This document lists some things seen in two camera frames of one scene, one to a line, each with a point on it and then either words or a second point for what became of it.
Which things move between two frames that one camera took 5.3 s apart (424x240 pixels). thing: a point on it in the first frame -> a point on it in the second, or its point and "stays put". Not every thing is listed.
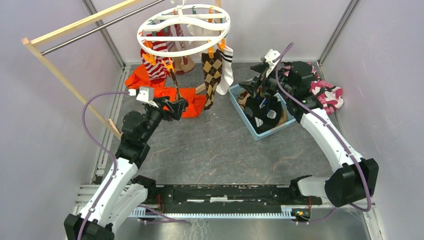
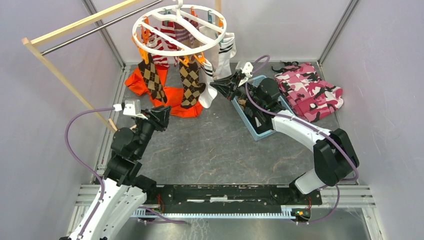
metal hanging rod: [96, 30] stays put
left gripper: [175, 108] -> [162, 113]
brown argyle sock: [212, 71] -> [192, 88]
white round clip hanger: [185, 30] stays put
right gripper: [262, 69] -> [223, 85]
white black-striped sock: [226, 76] -> [208, 92]
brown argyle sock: [178, 94] -> [150, 74]
